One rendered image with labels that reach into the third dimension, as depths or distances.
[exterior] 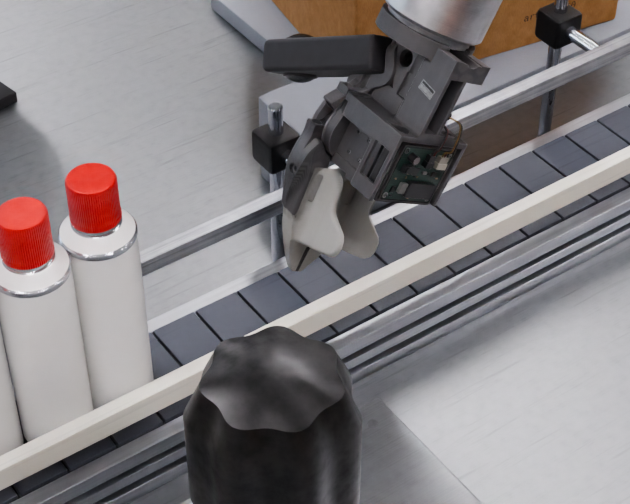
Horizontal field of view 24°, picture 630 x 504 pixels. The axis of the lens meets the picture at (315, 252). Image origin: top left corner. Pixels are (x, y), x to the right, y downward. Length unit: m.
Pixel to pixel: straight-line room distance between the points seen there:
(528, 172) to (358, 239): 0.24
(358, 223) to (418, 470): 0.19
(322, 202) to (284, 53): 0.12
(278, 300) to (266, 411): 0.48
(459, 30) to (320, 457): 0.41
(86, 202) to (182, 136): 0.46
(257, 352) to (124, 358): 0.34
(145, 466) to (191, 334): 0.12
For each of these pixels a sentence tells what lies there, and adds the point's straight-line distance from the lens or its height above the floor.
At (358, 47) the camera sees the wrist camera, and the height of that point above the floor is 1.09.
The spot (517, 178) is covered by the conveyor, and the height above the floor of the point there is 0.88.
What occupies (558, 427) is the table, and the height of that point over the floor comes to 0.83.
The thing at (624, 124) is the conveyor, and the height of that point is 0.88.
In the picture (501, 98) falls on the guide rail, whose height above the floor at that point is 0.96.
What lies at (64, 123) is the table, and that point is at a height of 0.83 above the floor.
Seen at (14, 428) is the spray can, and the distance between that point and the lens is 1.02.
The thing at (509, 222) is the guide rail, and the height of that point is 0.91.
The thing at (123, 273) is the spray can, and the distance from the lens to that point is 0.96.
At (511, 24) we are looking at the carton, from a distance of 1.44.
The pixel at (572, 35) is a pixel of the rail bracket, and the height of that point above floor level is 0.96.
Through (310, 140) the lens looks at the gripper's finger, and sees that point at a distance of 1.03.
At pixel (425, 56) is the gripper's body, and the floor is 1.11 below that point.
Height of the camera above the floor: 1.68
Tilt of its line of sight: 43 degrees down
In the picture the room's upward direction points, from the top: straight up
